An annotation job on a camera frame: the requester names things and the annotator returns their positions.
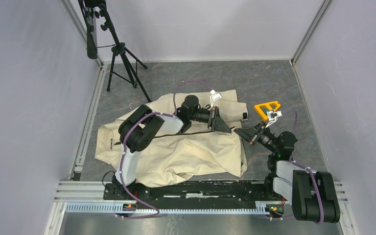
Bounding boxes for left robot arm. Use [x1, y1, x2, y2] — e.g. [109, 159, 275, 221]
[112, 90, 232, 200]

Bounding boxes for cream zip jacket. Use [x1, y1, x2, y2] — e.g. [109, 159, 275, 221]
[94, 90, 248, 188]

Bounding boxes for slotted aluminium rail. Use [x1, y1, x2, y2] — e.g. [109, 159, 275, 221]
[66, 202, 269, 215]

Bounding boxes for purple cable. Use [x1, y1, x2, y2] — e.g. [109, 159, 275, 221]
[267, 110, 325, 224]
[114, 79, 215, 220]

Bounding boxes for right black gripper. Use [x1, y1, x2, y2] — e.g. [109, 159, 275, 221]
[234, 120, 279, 154]

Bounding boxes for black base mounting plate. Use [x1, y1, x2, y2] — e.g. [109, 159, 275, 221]
[103, 180, 288, 211]

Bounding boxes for yellow triangular plastic tool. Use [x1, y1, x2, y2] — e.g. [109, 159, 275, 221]
[253, 101, 281, 121]

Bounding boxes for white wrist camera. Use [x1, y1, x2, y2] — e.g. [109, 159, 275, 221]
[266, 110, 282, 127]
[210, 90, 222, 107]

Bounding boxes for black camera tripod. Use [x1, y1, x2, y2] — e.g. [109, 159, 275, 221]
[77, 0, 152, 103]

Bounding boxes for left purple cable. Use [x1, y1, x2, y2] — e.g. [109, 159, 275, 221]
[114, 79, 215, 220]

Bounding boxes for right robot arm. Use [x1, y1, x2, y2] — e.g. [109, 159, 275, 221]
[234, 122, 341, 224]

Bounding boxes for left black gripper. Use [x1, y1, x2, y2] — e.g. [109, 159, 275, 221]
[189, 106, 231, 134]

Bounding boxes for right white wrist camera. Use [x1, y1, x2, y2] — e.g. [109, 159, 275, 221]
[266, 110, 282, 127]

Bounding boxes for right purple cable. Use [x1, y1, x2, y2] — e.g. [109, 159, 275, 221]
[267, 110, 325, 224]

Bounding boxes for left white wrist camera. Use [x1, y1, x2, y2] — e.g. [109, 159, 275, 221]
[210, 90, 222, 107]

